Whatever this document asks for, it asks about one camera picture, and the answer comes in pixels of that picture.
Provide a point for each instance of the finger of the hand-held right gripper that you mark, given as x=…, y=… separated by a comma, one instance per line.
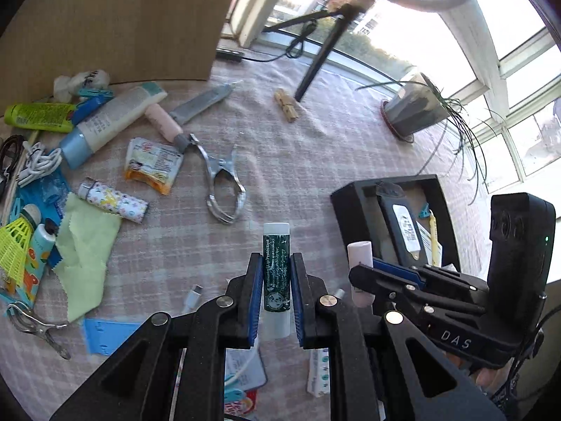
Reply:
x=385, y=287
x=403, y=272

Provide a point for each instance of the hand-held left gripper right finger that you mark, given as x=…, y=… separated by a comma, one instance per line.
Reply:
x=297, y=302

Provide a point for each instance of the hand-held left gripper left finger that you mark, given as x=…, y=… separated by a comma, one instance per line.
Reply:
x=255, y=298

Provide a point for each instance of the green lip balm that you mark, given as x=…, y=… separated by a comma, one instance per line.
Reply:
x=276, y=272

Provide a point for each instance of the black box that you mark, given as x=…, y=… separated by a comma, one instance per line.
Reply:
x=350, y=201

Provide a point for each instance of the person's right hand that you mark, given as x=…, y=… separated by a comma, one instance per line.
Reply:
x=486, y=379

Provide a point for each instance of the white paper card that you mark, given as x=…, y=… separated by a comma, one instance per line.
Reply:
x=423, y=237

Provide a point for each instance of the white usb plug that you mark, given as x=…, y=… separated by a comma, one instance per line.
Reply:
x=193, y=300

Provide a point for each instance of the small blue clip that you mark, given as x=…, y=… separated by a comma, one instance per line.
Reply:
x=424, y=211

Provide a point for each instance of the white grey-edged card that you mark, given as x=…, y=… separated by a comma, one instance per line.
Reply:
x=258, y=368

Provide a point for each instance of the white patterned packet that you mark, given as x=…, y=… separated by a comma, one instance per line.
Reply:
x=317, y=372

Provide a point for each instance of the teal plastic clip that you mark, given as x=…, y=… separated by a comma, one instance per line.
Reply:
x=94, y=92
x=234, y=394

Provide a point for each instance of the silver metal clip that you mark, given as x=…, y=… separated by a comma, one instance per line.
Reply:
x=219, y=171
x=41, y=329

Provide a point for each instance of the blue plastic card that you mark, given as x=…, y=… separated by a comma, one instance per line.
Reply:
x=109, y=335

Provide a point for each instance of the potted plant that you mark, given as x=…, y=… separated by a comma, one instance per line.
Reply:
x=412, y=109

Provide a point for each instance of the patterned white lighter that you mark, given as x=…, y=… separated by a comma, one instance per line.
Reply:
x=118, y=204

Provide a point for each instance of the orange white snack packet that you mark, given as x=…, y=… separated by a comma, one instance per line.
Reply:
x=151, y=162

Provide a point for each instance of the yellow-green cleaning cloth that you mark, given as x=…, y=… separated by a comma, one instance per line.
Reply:
x=83, y=250

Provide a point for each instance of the wooden clothespin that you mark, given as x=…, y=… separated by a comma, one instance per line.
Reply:
x=287, y=107

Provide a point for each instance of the black tripod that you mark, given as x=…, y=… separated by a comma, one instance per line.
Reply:
x=314, y=65

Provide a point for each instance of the orange print hand cream tube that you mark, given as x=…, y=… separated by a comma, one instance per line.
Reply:
x=37, y=245

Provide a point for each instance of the white tube blue cap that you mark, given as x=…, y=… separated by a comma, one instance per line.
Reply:
x=114, y=116

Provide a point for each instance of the blue plastic pack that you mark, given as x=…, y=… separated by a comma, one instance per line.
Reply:
x=48, y=188

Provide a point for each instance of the black power adapter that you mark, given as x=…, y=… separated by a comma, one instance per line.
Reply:
x=230, y=55

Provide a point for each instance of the yellow plastic shuttlecock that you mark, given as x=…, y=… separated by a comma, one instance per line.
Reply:
x=15, y=245

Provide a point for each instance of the blue plastic tube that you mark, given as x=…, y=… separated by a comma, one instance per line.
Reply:
x=90, y=109

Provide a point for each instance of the wooden chopsticks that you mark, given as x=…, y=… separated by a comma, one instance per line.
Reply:
x=15, y=184

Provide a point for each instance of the yellow-green tube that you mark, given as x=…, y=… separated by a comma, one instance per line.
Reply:
x=39, y=116

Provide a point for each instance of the white crumpled tissue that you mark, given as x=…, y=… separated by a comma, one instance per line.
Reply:
x=70, y=83

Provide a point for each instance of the brown cardboard panel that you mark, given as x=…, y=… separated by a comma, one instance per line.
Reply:
x=131, y=22

